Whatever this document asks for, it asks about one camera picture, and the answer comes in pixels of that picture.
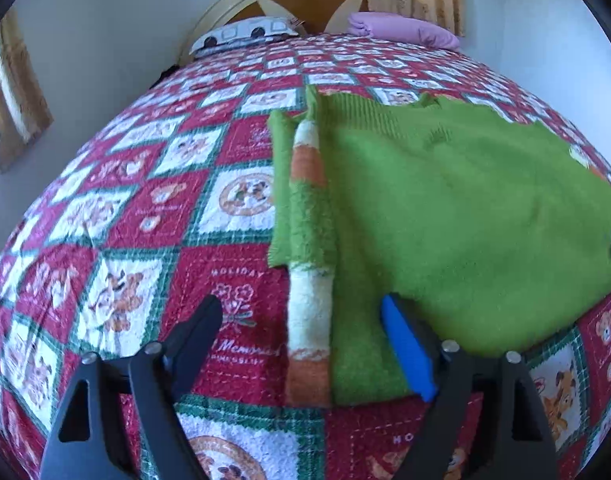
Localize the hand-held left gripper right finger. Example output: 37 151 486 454
380 294 559 480

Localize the cream and orange headboard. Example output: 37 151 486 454
178 0 371 63

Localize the green orange striped knit sweater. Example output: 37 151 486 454
266 84 611 408

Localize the folded pink blanket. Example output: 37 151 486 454
347 11 461 52

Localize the white pillow with dark print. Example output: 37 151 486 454
190 16 301 58

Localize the red checkered printed bedspread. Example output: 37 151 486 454
0 32 611 480

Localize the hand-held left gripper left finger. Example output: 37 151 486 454
40 295 224 480

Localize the black object beside bed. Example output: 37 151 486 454
154 64 180 87

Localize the yellow side window curtain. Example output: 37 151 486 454
0 7 54 173

